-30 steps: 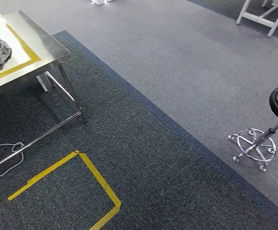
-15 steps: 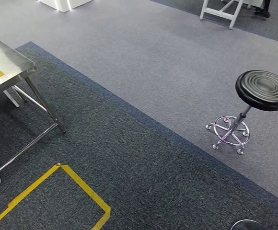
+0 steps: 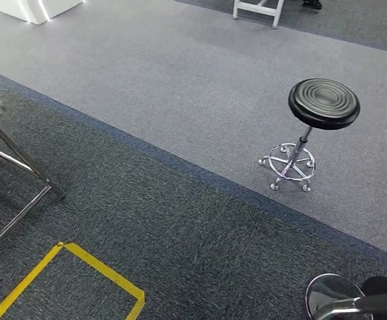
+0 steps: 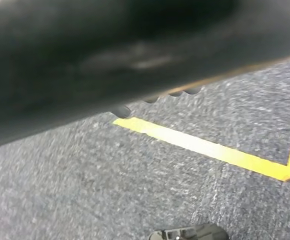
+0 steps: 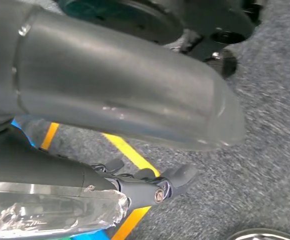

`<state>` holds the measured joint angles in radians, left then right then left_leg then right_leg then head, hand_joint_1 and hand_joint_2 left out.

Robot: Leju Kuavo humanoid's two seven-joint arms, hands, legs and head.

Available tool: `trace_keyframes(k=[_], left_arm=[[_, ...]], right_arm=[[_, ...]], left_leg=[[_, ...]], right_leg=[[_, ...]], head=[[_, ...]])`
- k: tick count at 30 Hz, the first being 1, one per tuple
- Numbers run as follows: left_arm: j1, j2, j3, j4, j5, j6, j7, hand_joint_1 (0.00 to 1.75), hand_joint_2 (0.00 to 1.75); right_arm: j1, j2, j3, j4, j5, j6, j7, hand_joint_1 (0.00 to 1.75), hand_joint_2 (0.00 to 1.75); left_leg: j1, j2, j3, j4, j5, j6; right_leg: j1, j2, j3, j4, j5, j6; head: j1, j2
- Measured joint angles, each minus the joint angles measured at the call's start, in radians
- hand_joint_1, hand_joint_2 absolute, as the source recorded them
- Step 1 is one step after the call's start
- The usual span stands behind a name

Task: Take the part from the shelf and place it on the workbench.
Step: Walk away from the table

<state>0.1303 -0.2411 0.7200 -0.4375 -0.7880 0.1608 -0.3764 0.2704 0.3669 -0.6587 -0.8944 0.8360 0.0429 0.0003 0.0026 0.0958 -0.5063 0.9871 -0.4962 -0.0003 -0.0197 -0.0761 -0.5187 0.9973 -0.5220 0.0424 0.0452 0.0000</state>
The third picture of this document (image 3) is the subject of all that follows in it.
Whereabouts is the yellow floor tape strip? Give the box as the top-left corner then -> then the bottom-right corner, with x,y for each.
0,241 -> 146,320

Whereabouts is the white table frame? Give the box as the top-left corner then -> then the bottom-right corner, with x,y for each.
232,0 -> 285,29

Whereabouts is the white low platform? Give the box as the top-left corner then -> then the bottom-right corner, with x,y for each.
0,0 -> 84,25

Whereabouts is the black round stool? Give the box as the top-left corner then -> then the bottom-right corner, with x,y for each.
258,78 -> 361,193

